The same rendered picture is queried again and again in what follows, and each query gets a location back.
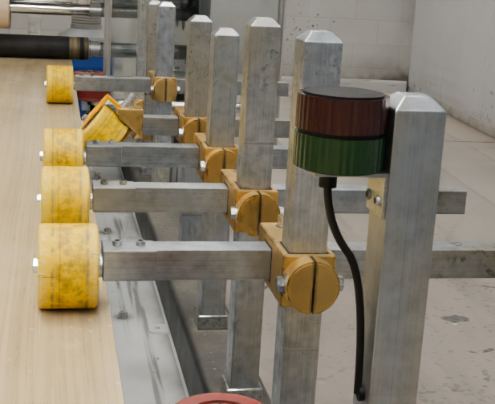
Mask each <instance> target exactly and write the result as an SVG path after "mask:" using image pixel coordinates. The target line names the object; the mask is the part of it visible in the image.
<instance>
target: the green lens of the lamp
mask: <svg viewBox="0 0 495 404"><path fill-rule="evenodd" d="M386 141H387V135H386V134H383V137H382V138H379V139H370V140H343V139H327V138H321V137H316V136H312V135H306V134H303V133H301V132H300V131H298V128H297V127H296V128H295V129H294V150H293V164H294V165H295V166H297V167H299V168H302V169H306V170H309V171H313V172H321V173H326V174H334V175H348V176H360V175H370V174H376V173H379V172H381V171H383V168H384V159H385V150H386Z"/></svg>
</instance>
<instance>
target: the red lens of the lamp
mask: <svg viewBox="0 0 495 404"><path fill-rule="evenodd" d="M302 90H303V89H300V90H298V92H297V103H296V116H295V126H296V127H298V128H300V129H303V130H306V131H312V132H317V133H322V134H328V135H346V136H371V135H382V134H385V133H386V132H387V124H388V115H389V106H390V96H388V95H385V99H378V100H343V99H327V98H321V97H316V96H312V95H307V94H304V93H302Z"/></svg>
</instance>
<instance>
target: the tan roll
mask: <svg viewBox="0 0 495 404"><path fill-rule="evenodd" d="M11 13H12V14H49V15H66V16H85V17H104V5H95V4H77V3H60V2H26V1H11V0H0V28H1V29H9V28H10V26H11Z"/></svg>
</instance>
